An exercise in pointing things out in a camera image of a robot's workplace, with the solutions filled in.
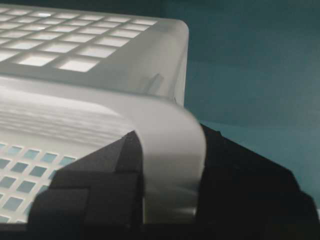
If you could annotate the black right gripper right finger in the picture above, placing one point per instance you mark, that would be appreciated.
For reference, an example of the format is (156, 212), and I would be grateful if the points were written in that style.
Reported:
(245, 196)

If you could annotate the white perforated plastic basket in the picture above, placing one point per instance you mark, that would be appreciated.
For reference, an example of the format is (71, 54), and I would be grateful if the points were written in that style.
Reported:
(73, 82)

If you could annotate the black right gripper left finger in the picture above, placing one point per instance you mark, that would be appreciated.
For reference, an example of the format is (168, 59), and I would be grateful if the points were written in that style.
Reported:
(99, 196)

